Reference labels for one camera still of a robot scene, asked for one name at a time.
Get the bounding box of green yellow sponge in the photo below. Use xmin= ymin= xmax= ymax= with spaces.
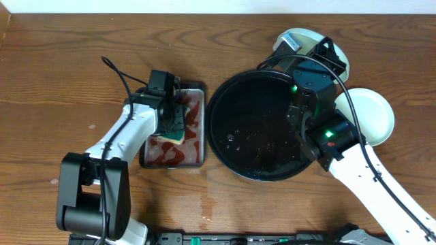
xmin=158 ymin=105 xmax=191 ymax=146

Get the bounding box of light blue plate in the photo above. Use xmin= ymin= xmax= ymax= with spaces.
xmin=348 ymin=88 xmax=395 ymax=146
xmin=272 ymin=28 xmax=350 ymax=83

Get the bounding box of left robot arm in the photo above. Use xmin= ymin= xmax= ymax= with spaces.
xmin=56 ymin=88 xmax=184 ymax=244

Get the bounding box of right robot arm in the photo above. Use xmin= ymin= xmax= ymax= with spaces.
xmin=258 ymin=33 xmax=435 ymax=244

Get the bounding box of black rectangular soapy tray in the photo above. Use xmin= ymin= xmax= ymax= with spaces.
xmin=139 ymin=83 xmax=206 ymax=169

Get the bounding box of black round tray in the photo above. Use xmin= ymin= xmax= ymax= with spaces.
xmin=205 ymin=70 xmax=312 ymax=182

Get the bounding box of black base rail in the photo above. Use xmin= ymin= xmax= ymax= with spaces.
xmin=67 ymin=231 xmax=341 ymax=245

